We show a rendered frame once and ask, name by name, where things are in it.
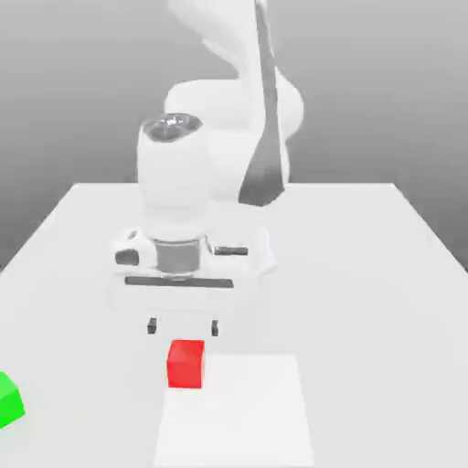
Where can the small green cube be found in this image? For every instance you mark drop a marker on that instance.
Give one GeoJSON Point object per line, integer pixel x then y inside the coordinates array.
{"type": "Point", "coordinates": [9, 400]}

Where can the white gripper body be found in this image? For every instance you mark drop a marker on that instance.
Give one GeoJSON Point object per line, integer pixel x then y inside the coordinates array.
{"type": "Point", "coordinates": [179, 298]}

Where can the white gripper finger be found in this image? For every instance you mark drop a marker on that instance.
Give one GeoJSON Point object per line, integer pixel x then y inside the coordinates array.
{"type": "Point", "coordinates": [151, 325]}
{"type": "Point", "coordinates": [215, 327]}

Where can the small red cube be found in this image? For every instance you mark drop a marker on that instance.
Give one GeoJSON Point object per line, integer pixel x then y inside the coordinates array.
{"type": "Point", "coordinates": [185, 365]}

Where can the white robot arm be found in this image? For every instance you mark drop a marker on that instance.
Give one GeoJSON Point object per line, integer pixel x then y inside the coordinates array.
{"type": "Point", "coordinates": [175, 175]}

